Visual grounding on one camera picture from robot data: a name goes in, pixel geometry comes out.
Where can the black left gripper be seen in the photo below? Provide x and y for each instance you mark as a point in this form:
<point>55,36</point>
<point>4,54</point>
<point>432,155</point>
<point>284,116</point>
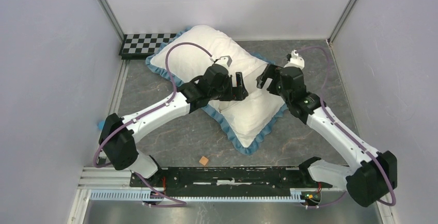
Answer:
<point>236,93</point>

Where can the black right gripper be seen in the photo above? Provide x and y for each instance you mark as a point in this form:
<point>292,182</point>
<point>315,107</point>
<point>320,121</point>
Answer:
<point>271,71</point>

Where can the white pillowcase with blue ruffle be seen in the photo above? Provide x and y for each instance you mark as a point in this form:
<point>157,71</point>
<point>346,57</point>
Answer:
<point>188,56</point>

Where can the white pillow insert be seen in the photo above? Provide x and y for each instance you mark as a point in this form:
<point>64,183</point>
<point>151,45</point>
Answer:
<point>250,68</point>

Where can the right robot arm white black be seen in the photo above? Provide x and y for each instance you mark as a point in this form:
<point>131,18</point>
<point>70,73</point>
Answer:
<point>370,175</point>

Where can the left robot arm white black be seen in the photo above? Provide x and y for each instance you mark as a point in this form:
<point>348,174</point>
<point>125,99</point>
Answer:
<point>119,135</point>

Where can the small orange cube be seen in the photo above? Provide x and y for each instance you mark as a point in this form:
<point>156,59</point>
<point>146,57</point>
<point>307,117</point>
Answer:
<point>204,161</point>

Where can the black white checkerboard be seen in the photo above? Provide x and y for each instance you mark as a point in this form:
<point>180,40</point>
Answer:
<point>139,46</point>

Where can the blue tape piece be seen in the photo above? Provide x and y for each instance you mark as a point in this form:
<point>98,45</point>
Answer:
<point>101,125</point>

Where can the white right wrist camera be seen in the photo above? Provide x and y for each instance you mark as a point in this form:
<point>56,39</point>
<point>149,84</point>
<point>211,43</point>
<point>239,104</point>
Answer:
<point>295,60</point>

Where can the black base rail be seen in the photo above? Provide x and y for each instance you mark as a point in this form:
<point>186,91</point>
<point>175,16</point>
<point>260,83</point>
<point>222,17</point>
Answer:
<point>270,181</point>

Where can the white slotted cable duct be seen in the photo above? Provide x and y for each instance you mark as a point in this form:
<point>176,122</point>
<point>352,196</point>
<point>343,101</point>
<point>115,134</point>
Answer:
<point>146,195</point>

